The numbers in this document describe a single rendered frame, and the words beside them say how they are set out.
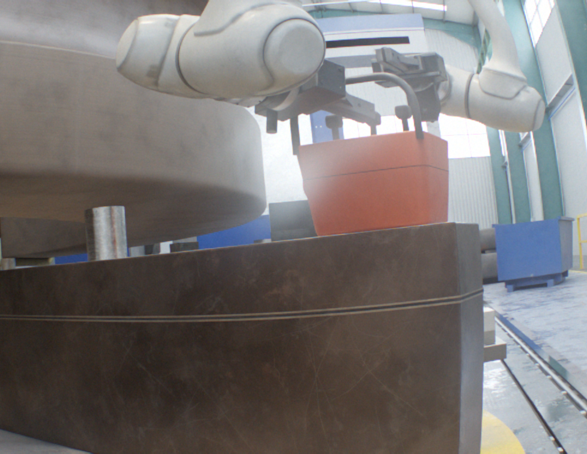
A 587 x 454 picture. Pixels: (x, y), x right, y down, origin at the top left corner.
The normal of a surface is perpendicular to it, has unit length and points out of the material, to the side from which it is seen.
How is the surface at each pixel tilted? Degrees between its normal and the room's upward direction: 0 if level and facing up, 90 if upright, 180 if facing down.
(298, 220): 90
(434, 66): 90
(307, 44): 114
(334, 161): 97
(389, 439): 90
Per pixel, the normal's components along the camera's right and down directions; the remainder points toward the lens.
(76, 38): 0.78, -0.48
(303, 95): -0.02, 0.97
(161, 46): 0.51, 0.21
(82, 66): 0.87, -0.10
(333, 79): 0.62, -0.17
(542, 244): -0.51, 0.00
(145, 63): -0.07, 0.61
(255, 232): -0.18, -0.03
